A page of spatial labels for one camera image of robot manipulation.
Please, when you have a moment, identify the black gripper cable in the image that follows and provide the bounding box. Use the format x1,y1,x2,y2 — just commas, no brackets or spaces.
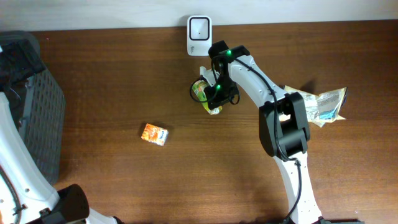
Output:
189,51,303,224

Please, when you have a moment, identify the dark grey plastic basket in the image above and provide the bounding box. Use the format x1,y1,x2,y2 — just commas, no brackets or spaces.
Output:
1,30,66,185

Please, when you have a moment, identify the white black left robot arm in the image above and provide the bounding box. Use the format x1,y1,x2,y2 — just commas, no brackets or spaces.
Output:
1,32,119,224

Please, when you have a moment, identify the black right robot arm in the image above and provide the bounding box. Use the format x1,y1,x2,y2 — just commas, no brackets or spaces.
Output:
200,41,323,223

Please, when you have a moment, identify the green white juice carton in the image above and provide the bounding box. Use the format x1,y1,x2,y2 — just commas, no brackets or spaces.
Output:
192,80,222,115

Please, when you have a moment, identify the white barcode scanner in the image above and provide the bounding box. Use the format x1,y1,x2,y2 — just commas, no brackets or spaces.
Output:
187,15,212,57

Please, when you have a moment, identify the small orange tissue pack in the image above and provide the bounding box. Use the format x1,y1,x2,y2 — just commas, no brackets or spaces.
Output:
141,123,169,146

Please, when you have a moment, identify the yellow white snack bag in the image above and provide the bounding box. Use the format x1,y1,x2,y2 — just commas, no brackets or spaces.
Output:
284,85,347,128

